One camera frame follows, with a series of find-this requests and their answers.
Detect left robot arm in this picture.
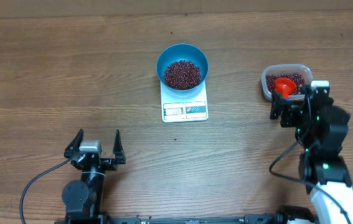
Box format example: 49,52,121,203
62,129,126,223

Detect red beans in bowl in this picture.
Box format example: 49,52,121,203
163,60,201,90

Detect clear plastic container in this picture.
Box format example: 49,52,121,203
261,64,313,101

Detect blue metal bowl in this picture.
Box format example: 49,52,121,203
156,44,209,85

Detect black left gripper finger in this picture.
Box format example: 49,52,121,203
64,129,83,158
113,129,126,164

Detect white digital kitchen scale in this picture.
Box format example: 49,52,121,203
160,82,209,123

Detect orange scoop with blue handle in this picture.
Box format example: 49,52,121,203
275,78,296,98

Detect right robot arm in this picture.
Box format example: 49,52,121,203
270,85,353,223

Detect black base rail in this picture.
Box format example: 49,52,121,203
54,205,331,224

